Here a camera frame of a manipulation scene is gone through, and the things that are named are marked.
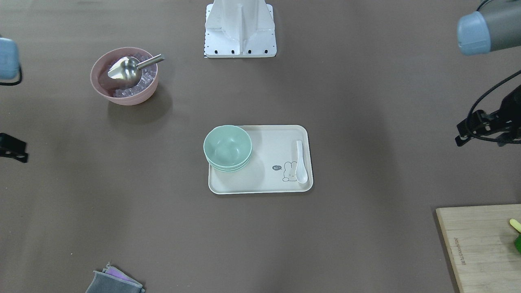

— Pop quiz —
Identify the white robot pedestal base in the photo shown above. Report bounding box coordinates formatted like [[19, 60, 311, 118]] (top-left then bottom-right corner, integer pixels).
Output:
[[204, 0, 277, 58]]

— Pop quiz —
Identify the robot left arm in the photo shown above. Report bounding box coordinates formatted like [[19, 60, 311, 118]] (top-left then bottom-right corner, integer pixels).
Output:
[[455, 0, 521, 147]]

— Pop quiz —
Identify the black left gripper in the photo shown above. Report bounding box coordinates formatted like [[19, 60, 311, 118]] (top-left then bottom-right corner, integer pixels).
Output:
[[455, 86, 521, 147]]

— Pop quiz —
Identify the green bowl on tray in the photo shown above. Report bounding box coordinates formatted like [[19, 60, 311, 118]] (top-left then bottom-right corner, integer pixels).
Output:
[[210, 157, 251, 173]]

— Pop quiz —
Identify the grey folded cloth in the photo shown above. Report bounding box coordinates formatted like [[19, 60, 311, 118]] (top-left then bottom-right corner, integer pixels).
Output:
[[86, 263, 146, 293]]

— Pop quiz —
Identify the pink bowl with ice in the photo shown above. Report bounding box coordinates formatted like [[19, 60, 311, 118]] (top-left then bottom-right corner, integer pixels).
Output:
[[90, 47, 160, 106]]

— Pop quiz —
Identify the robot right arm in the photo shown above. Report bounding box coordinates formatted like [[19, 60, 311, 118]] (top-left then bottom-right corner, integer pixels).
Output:
[[0, 37, 28, 163]]

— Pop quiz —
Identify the green lime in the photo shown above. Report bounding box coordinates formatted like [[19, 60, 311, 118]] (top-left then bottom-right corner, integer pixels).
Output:
[[514, 234, 521, 254]]

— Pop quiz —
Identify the wooden cutting board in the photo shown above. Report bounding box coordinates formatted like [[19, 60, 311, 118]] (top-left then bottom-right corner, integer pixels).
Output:
[[436, 204, 521, 293]]

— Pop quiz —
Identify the white ceramic spoon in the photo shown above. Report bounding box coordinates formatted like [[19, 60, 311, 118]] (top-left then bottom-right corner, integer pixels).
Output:
[[296, 140, 309, 184]]

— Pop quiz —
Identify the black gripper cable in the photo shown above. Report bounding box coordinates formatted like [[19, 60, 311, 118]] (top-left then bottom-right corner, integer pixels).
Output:
[[464, 70, 521, 144]]

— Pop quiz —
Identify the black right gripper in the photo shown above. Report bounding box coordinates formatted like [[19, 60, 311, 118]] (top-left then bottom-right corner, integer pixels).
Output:
[[0, 132, 28, 163]]

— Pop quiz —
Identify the yellow plastic knife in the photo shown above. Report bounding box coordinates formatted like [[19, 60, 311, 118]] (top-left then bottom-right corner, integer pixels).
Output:
[[509, 219, 521, 233]]

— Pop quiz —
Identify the green bowl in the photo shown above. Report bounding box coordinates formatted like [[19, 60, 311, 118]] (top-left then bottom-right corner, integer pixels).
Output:
[[210, 157, 251, 173], [203, 125, 253, 154], [205, 152, 253, 168]]

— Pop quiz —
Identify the metal ice scoop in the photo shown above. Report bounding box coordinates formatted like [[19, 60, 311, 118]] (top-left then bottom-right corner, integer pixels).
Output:
[[107, 54, 165, 89]]

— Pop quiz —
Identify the cream serving tray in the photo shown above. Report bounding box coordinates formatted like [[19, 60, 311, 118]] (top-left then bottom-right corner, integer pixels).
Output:
[[208, 125, 314, 195]]

